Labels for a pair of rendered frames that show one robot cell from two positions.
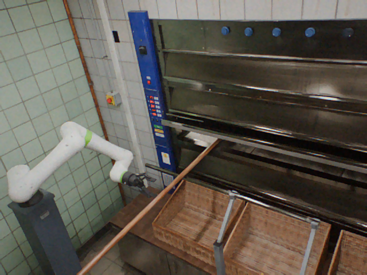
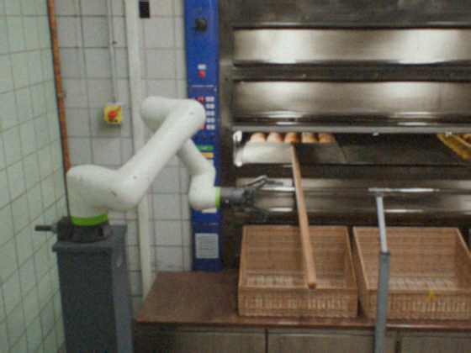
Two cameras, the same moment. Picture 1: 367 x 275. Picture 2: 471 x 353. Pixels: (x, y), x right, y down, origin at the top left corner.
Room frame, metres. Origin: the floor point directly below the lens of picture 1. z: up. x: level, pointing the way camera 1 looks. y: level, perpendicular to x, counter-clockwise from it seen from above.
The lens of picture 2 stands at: (0.00, 1.70, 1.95)
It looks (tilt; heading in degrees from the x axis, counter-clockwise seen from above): 15 degrees down; 322
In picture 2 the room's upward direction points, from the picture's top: straight up
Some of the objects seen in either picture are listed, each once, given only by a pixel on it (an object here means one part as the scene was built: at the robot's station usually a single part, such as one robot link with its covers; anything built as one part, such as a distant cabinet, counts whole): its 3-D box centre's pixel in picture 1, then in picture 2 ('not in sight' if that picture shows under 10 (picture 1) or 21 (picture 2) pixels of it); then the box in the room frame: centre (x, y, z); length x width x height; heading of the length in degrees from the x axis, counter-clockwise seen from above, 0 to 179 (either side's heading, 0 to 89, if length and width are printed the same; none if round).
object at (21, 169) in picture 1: (22, 181); (90, 193); (1.79, 1.03, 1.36); 0.16 x 0.13 x 0.19; 20
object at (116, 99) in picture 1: (113, 98); (114, 113); (2.68, 0.54, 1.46); 0.10 x 0.07 x 0.10; 50
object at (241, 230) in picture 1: (274, 248); (414, 270); (1.53, -0.48, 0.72); 0.56 x 0.49 x 0.28; 51
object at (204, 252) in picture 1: (199, 216); (295, 268); (1.91, -0.03, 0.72); 0.56 x 0.49 x 0.28; 50
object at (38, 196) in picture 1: (24, 193); (74, 227); (1.84, 1.08, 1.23); 0.26 x 0.15 x 0.06; 51
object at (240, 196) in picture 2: (137, 181); (244, 197); (1.83, 0.35, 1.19); 0.09 x 0.07 x 0.08; 50
